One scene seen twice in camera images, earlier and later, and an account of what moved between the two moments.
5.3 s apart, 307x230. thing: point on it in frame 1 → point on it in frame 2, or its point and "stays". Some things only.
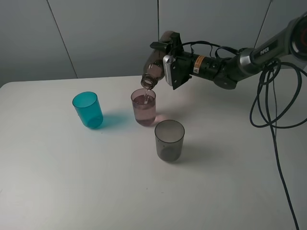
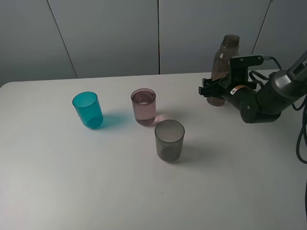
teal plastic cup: x=87 y=105 stays
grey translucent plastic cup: x=170 y=135 stays
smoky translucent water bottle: x=153 y=66 → x=230 y=48
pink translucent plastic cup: x=144 y=101 stays
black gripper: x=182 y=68 → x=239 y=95
